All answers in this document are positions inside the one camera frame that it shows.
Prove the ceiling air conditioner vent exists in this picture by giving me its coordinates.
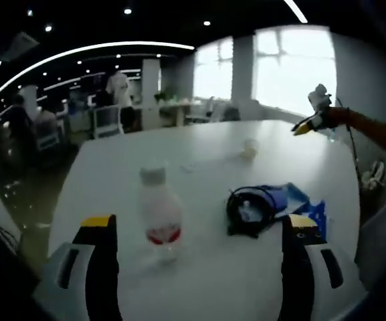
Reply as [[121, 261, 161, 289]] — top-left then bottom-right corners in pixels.
[[6, 31, 40, 62]]

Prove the green potted plant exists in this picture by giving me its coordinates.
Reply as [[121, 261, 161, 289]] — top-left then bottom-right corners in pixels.
[[153, 88, 177, 105]]

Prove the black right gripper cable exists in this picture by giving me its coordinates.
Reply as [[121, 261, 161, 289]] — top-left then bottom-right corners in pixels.
[[335, 98, 365, 190]]

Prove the white paper cup green print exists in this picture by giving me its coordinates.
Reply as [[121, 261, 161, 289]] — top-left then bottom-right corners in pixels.
[[239, 138, 260, 161]]

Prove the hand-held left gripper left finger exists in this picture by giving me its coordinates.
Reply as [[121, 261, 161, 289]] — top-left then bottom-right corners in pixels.
[[33, 213, 124, 321]]

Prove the clear plastic bottle red label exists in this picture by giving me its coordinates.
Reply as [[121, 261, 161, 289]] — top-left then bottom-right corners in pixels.
[[138, 165, 185, 265]]

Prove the white office chair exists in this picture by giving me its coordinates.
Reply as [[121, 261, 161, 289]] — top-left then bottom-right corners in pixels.
[[93, 104, 126, 139]]

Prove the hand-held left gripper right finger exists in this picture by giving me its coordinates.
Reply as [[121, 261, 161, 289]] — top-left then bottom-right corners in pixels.
[[278, 213, 369, 321]]

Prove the curved ceiling light strip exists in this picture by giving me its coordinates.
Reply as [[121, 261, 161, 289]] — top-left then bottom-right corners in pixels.
[[0, 41, 196, 93]]

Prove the blue disc plastic packet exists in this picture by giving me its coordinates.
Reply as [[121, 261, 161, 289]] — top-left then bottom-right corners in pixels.
[[242, 181, 314, 222]]

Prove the white table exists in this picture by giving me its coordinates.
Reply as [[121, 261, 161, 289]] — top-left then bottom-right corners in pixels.
[[47, 119, 363, 321]]

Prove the blue pink plastic packet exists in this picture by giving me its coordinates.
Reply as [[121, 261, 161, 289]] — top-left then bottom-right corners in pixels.
[[308, 199, 328, 237]]

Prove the white bag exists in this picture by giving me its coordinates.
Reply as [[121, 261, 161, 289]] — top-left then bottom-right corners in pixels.
[[362, 161, 386, 189]]

